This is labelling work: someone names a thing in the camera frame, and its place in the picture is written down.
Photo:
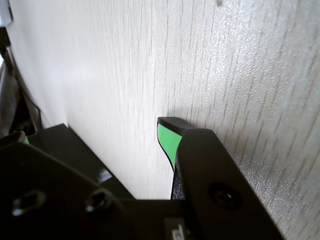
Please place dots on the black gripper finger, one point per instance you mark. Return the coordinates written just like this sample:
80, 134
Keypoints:
212, 175
50, 187

